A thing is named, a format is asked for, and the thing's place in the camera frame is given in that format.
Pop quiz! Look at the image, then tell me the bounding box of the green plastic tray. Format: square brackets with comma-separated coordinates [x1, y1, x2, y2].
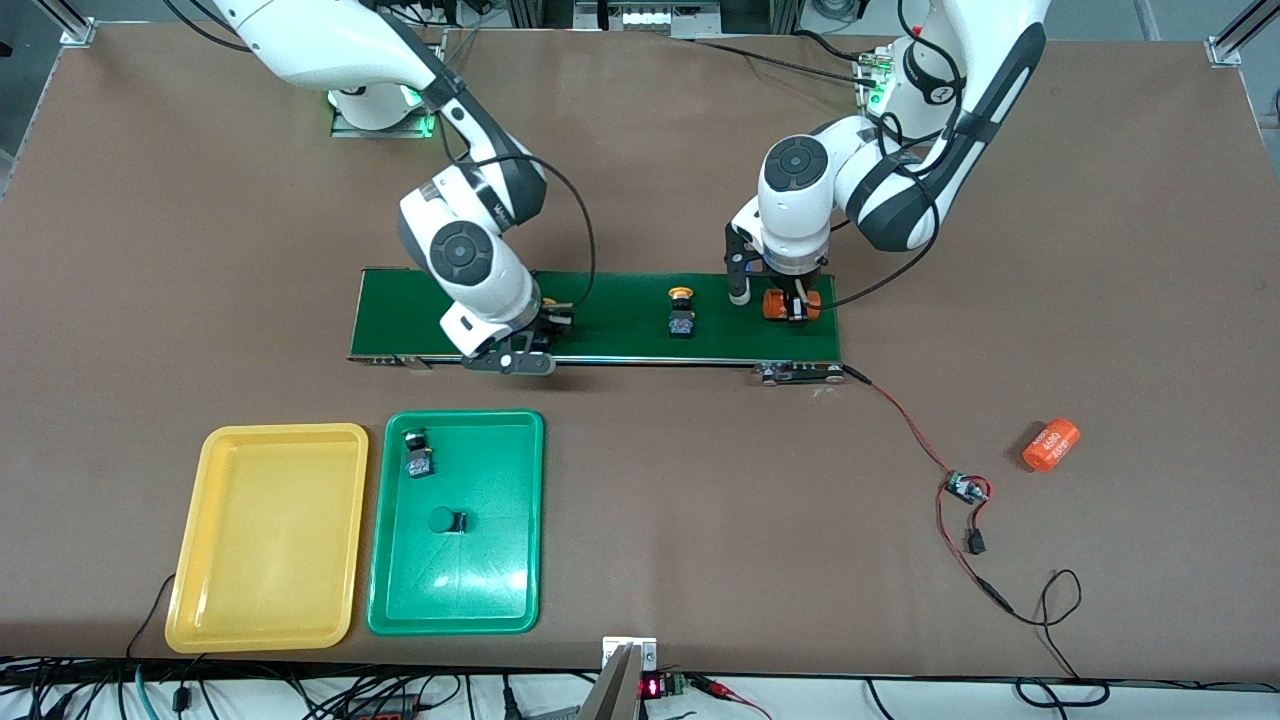
[366, 409, 546, 636]

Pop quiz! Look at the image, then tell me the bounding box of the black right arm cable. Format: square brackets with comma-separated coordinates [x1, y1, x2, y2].
[440, 100, 597, 306]

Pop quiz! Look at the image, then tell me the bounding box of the metal light box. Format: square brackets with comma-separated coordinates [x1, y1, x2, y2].
[575, 0, 721, 38]

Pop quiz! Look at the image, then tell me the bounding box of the thin black table cable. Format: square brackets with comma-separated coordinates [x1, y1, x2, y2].
[127, 573, 178, 661]

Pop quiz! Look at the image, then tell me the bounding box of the red black conveyor wire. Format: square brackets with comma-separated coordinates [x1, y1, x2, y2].
[840, 365, 1084, 681]

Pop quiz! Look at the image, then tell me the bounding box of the black cable to arm base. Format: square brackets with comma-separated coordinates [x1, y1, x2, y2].
[690, 30, 881, 86]

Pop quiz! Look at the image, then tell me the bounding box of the grey metal camera bracket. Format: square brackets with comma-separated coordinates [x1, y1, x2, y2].
[580, 636, 659, 720]

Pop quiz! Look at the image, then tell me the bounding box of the green conveyor belt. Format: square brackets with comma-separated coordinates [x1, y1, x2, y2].
[347, 267, 846, 387]

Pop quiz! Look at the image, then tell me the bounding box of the yellow plastic tray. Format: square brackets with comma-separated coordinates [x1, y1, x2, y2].
[164, 423, 370, 655]

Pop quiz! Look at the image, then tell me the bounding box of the orange cylinder white print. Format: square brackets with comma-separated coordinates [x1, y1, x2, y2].
[762, 289, 824, 323]
[1022, 419, 1082, 474]

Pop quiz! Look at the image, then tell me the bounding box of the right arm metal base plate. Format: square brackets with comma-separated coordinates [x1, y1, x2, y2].
[330, 88, 442, 139]

